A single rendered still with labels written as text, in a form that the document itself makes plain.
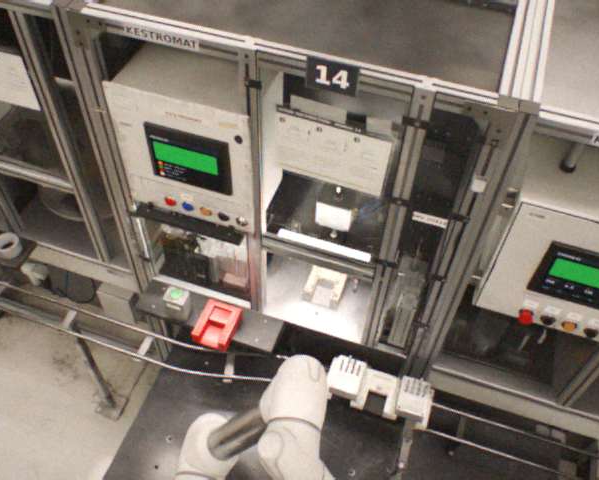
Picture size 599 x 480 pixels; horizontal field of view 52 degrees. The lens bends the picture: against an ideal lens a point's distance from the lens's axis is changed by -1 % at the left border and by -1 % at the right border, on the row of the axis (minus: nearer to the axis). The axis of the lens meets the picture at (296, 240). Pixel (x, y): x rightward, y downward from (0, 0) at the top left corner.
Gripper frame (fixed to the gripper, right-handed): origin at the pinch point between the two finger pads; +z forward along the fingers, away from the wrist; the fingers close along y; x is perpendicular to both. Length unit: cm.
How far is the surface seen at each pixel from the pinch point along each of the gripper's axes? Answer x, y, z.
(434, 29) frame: 24, 110, 54
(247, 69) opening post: 64, 105, 29
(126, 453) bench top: 90, -24, -29
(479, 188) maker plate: 4, 88, 26
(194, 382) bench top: 79, -24, 4
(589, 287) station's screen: -30, 69, 22
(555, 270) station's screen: -21, 71, 22
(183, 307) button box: 85, 9, 15
